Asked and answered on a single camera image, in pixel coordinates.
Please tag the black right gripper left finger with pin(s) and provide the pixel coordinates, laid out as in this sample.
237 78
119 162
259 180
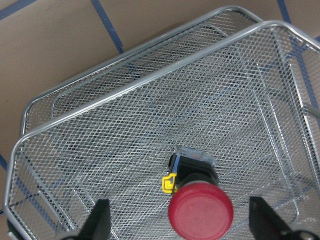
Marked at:
96 227

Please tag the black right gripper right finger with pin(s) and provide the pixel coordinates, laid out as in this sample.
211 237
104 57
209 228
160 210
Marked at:
265 224

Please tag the red emergency stop button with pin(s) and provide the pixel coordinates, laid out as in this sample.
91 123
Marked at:
198 209

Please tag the silver wire mesh shelf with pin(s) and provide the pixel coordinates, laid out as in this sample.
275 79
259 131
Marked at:
245 90

